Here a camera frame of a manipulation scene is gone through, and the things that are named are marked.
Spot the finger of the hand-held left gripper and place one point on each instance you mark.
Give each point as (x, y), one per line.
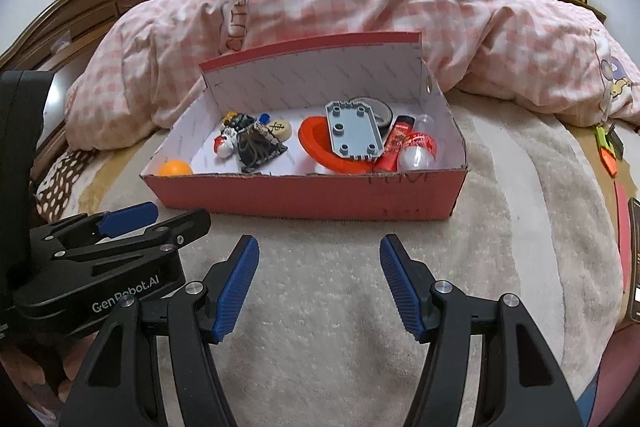
(185, 229)
(127, 217)

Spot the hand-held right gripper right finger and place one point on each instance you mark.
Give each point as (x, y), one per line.
(402, 292)

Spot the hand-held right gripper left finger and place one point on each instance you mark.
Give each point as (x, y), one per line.
(235, 292)

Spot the orange ball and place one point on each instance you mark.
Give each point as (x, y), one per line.
(175, 169)

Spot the white red toy figure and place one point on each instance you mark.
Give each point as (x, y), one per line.
(225, 144)

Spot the dark patterned pouch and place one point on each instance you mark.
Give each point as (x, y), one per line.
(255, 152)

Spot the red cardboard box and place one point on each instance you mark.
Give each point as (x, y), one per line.
(300, 202)

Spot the yellow translucent toy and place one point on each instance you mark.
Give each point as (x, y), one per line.
(230, 116)

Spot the round wooden chess piece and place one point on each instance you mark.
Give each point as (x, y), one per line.
(277, 127)

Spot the clear plastic bottle red label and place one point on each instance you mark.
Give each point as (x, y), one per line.
(417, 154)

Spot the red printed tube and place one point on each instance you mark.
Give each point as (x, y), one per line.
(395, 142)

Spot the red plastic ashtray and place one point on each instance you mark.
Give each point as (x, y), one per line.
(312, 134)

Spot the grey building plate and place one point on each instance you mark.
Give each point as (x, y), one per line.
(350, 127)

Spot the black tape roll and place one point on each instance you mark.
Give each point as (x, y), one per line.
(384, 114)

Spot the person's left hand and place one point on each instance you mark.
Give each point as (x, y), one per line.
(75, 357)

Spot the brown polka-dot pillow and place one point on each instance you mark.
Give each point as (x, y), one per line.
(60, 182)

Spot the red paper sheet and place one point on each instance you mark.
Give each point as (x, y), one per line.
(622, 217)

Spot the black smartphone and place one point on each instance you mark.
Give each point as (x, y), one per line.
(635, 257)

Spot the orange green toy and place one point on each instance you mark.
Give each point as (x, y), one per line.
(609, 162)

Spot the green plastic tag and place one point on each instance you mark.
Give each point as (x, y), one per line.
(603, 134)

